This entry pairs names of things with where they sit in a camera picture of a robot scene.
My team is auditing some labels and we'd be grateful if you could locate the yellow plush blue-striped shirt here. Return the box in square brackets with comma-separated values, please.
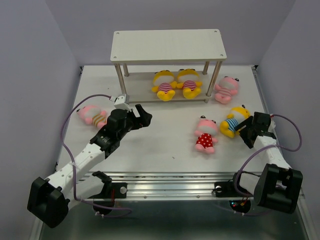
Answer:
[219, 105, 251, 139]

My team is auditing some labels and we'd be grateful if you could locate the pink plush orange-striped shirt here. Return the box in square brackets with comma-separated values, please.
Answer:
[76, 105, 107, 129]

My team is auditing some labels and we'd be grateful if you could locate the yellow plush pink-striped shirt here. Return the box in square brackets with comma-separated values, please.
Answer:
[151, 70, 177, 102]

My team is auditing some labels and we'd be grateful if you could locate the pink plush red polka-dot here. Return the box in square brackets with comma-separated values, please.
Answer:
[194, 115, 218, 154]

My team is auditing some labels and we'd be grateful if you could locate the yellow plush red-striped shirt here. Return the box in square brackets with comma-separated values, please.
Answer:
[176, 68, 203, 100]

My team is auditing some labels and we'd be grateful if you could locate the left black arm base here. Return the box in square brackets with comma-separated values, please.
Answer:
[89, 171, 128, 217]

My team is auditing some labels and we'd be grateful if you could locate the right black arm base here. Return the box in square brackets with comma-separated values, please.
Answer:
[212, 179, 252, 215]

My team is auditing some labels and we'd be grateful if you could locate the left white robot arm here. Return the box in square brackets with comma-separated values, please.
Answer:
[27, 104, 153, 228]

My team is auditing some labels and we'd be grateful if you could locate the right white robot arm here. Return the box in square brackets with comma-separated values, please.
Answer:
[230, 112, 303, 214]

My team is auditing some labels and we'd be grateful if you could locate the white two-tier shelf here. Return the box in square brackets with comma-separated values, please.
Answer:
[110, 29, 227, 103]

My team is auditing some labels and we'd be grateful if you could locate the pink plush pink-striped shirt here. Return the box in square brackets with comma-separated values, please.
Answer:
[214, 76, 240, 104]

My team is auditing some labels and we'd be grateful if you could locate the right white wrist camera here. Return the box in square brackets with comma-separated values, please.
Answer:
[268, 114, 276, 132]

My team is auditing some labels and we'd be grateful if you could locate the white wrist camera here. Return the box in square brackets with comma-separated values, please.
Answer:
[268, 114, 276, 132]
[110, 93, 131, 112]

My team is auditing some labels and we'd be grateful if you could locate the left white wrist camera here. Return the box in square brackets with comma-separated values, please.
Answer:
[110, 93, 131, 112]

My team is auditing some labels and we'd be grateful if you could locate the aluminium rail frame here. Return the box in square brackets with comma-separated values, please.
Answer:
[41, 65, 318, 240]

